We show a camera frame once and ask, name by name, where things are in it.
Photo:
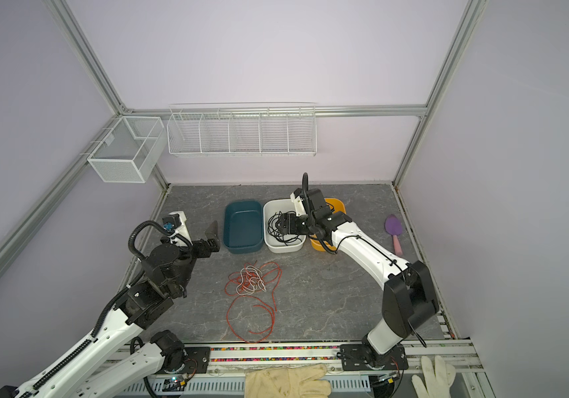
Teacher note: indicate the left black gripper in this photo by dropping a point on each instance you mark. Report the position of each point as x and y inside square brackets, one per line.
[205, 251]

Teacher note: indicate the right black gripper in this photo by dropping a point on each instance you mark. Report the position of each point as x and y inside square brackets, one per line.
[289, 224]

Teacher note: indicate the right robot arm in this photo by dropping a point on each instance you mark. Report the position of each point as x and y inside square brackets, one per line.
[409, 298]

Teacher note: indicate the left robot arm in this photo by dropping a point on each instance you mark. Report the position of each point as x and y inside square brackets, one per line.
[167, 256]

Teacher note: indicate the yellow plastic tub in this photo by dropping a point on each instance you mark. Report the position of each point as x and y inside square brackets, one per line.
[337, 206]

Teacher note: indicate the teal plastic tub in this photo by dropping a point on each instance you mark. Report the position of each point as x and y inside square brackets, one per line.
[243, 231]

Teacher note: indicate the white plastic tub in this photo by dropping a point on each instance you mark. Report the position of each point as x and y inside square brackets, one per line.
[276, 241]

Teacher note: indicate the small white mesh basket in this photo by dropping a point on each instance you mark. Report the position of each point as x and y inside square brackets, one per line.
[130, 149]

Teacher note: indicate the cream work glove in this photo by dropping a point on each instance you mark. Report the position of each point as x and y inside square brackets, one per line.
[288, 382]

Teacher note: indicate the white rubber glove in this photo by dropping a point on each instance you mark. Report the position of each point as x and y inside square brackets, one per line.
[438, 377]

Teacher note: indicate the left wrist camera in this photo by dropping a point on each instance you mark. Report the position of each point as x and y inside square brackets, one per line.
[175, 224]

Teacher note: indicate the long white wire basket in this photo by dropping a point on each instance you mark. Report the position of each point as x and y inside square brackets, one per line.
[242, 129]

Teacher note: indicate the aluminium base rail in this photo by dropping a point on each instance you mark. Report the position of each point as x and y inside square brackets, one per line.
[274, 358]

